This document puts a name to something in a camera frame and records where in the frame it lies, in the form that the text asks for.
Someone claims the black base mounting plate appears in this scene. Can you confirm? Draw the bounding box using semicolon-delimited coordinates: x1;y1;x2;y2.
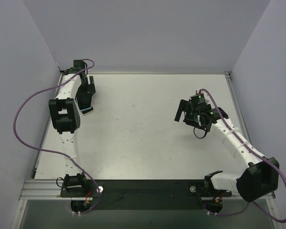
60;179;232;211

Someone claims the aluminium front rail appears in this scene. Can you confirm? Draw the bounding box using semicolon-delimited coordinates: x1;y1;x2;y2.
19;179;276;200

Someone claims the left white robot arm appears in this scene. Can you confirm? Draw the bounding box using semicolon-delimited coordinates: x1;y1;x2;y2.
48;67;96;196

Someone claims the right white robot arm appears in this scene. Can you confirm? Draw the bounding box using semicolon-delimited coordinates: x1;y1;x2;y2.
174;95;279;202

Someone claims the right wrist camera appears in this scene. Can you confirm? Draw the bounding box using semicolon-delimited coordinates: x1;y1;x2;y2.
189;94;207;110

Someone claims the light blue cased phone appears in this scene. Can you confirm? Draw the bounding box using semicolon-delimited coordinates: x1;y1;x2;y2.
80;106;93;114

